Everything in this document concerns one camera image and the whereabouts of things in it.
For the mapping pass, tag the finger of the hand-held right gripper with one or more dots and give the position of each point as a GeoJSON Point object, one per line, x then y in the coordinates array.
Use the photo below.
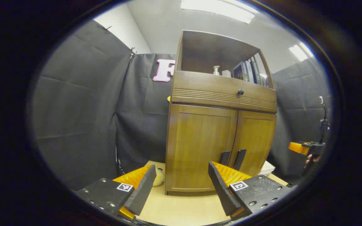
{"type": "Point", "coordinates": [298, 147]}

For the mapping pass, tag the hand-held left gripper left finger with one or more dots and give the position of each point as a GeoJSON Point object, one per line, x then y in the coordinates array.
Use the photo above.
{"type": "Point", "coordinates": [143, 188]}

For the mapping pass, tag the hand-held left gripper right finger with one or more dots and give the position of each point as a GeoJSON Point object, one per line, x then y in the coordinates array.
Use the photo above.
{"type": "Point", "coordinates": [220, 188]}

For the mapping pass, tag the wooden shoe cabinet door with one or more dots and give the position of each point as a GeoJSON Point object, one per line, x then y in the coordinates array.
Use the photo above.
{"type": "Point", "coordinates": [196, 144]}
{"type": "Point", "coordinates": [258, 138]}

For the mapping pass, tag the wooden double-door shoe cabinet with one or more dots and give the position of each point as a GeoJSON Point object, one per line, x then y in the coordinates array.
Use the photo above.
{"type": "Point", "coordinates": [200, 50]}

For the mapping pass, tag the cream plush toy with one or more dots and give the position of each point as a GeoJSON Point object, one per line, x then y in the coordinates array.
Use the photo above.
{"type": "Point", "coordinates": [159, 177]}

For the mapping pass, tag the black stand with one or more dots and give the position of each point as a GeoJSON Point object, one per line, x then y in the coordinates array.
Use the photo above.
{"type": "Point", "coordinates": [325, 122]}

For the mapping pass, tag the round black drawer knob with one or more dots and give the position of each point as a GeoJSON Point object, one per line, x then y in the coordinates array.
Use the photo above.
{"type": "Point", "coordinates": [240, 92]}

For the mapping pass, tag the white and blue book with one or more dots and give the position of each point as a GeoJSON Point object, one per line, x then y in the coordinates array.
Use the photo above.
{"type": "Point", "coordinates": [249, 71]}

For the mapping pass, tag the small ceiling light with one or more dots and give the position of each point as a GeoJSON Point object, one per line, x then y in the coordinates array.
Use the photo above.
{"type": "Point", "coordinates": [299, 51]}

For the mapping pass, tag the dark printed book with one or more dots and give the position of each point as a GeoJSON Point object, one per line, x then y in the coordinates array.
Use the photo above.
{"type": "Point", "coordinates": [239, 72]}

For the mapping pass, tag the black backdrop cloth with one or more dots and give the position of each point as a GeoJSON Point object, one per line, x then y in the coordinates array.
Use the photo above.
{"type": "Point", "coordinates": [80, 110]}

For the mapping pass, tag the small white box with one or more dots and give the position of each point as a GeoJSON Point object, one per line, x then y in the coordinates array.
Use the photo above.
{"type": "Point", "coordinates": [226, 73]}

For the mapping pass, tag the white pump bottle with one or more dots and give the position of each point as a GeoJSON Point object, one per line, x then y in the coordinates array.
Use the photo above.
{"type": "Point", "coordinates": [216, 71]}

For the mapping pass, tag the black binder clip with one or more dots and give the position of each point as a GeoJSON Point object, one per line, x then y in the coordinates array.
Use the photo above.
{"type": "Point", "coordinates": [107, 28]}
{"type": "Point", "coordinates": [132, 52]}

